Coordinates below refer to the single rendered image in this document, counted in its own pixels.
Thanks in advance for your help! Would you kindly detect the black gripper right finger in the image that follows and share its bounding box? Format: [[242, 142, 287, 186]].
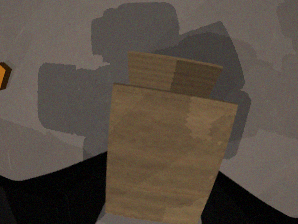
[[201, 171, 298, 224]]

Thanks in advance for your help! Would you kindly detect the small orange block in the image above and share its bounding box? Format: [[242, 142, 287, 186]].
[[0, 61, 12, 91]]

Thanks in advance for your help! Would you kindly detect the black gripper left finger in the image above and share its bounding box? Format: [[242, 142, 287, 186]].
[[0, 152, 108, 224]]

